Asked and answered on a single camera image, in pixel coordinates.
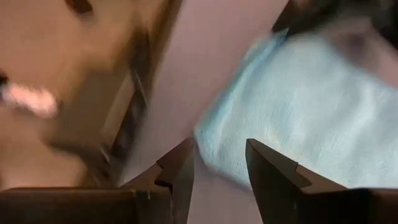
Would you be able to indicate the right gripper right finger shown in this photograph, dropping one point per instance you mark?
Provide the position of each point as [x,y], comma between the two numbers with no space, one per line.
[280,193]

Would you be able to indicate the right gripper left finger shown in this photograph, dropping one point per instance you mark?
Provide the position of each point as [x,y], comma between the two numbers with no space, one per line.
[174,186]

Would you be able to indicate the blue microfibre towel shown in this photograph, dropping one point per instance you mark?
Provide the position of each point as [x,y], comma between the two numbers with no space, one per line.
[311,109]

